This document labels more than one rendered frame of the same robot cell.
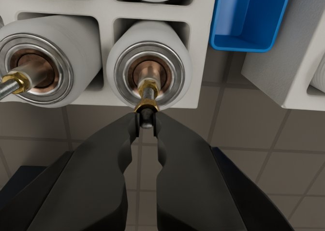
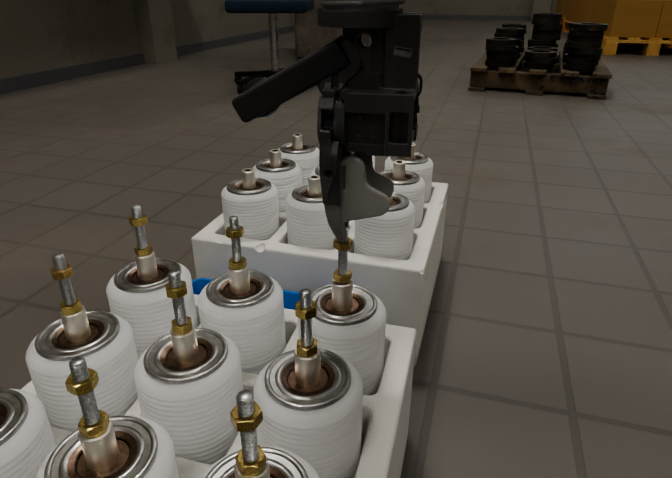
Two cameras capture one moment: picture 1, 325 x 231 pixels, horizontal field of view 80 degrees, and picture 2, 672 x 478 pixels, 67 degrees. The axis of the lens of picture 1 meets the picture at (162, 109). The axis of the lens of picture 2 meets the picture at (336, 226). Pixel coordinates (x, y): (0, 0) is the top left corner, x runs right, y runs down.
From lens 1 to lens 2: 50 cm
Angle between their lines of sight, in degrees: 72
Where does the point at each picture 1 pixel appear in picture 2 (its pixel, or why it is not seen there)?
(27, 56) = (290, 379)
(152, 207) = not seen: outside the picture
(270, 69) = (391, 305)
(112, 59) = (317, 324)
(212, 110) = (483, 401)
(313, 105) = (421, 255)
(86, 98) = (382, 432)
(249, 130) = (520, 357)
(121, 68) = (326, 317)
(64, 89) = (336, 360)
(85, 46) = not seen: hidden behind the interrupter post
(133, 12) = not seen: hidden behind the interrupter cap
